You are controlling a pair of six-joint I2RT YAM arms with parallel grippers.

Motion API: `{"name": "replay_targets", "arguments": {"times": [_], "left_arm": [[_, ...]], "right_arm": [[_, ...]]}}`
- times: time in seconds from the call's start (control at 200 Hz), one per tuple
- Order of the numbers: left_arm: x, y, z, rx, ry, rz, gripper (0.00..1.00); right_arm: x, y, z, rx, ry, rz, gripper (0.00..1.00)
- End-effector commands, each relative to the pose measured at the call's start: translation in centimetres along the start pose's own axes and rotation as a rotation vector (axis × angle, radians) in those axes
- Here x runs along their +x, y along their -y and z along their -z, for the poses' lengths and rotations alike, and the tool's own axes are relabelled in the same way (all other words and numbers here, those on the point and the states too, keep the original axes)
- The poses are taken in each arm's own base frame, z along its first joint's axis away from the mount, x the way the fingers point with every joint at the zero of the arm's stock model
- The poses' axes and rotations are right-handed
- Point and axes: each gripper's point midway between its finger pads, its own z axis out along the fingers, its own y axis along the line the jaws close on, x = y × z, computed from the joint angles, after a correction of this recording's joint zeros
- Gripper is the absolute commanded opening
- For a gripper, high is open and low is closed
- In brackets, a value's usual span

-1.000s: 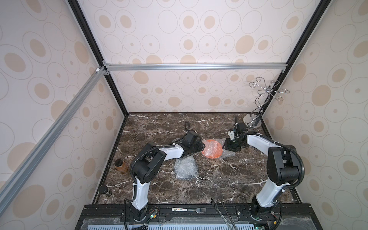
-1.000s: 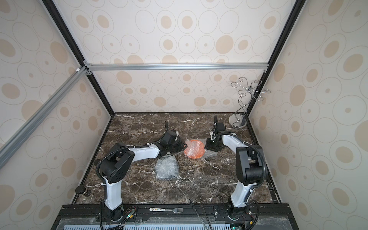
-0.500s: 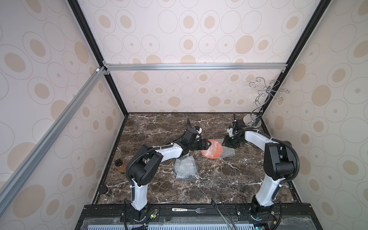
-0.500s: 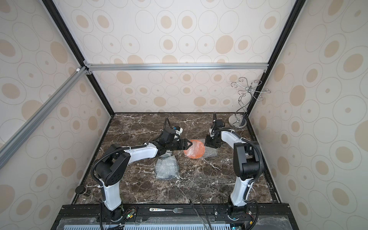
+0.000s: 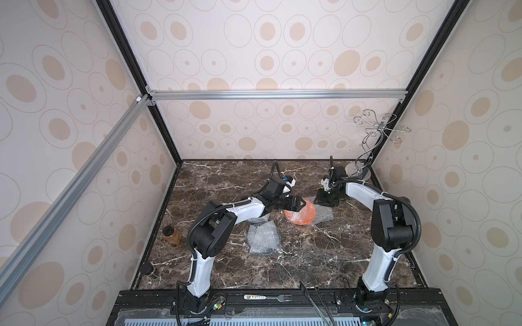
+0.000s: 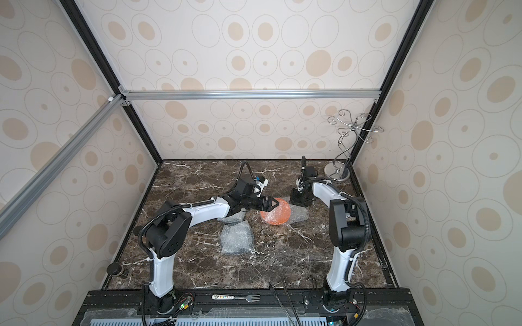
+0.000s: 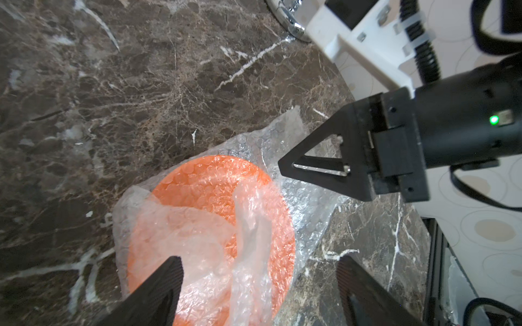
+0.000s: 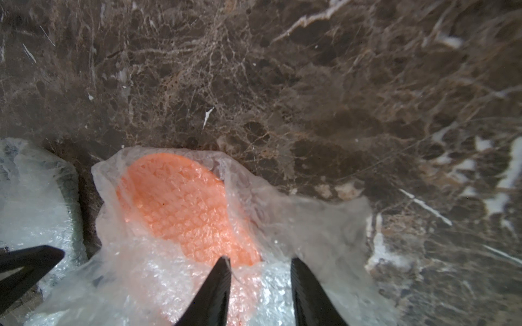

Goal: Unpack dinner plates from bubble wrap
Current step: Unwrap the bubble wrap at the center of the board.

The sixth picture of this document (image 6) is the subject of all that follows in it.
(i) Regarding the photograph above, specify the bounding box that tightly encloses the orange dinner plate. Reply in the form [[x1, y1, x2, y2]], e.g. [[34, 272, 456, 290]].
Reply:
[[260, 198, 292, 225]]

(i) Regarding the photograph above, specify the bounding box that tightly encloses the bubble wrap sheet around orange plate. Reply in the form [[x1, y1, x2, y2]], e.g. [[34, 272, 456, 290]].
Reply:
[[259, 197, 309, 225]]

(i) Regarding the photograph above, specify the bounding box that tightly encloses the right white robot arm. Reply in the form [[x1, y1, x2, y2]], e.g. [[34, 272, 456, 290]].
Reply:
[[290, 157, 371, 303]]

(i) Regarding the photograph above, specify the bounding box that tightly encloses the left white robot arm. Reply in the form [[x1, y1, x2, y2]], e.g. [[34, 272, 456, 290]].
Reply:
[[137, 162, 279, 315]]

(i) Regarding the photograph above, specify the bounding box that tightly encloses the black round knob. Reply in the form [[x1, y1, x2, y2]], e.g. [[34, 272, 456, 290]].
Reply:
[[106, 262, 129, 278]]

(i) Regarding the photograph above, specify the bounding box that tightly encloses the black base platform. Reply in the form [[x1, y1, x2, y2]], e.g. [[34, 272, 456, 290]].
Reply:
[[73, 289, 423, 325]]

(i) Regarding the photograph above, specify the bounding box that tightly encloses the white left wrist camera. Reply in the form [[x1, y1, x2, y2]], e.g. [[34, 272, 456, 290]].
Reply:
[[256, 176, 269, 189]]

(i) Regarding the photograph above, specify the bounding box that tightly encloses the chrome wire mug tree stand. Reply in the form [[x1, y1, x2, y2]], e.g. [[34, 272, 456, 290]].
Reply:
[[324, 109, 384, 182]]

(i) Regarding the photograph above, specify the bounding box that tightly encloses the fork with patterned handle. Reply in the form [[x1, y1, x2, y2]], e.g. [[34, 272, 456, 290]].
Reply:
[[212, 294, 261, 303]]

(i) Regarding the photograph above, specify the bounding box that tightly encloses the aluminium rail back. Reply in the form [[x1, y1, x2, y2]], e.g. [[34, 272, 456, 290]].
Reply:
[[123, 89, 381, 101]]

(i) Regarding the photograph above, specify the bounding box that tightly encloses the aluminium rail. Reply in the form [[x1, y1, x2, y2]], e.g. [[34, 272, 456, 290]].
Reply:
[[1, 95, 124, 238], [123, 89, 381, 101]]

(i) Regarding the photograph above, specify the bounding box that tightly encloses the black frame post back right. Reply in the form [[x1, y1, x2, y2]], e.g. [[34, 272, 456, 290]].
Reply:
[[349, 0, 434, 166]]

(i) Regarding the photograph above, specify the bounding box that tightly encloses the black frame post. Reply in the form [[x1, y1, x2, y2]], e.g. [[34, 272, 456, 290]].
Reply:
[[59, 0, 163, 166], [349, 0, 434, 166]]

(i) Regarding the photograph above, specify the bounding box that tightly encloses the aluminium rail left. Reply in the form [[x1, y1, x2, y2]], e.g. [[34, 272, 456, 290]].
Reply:
[[1, 95, 124, 238]]

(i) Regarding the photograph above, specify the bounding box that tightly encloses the black frame post back left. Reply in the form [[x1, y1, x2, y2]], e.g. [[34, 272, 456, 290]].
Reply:
[[59, 0, 163, 166]]

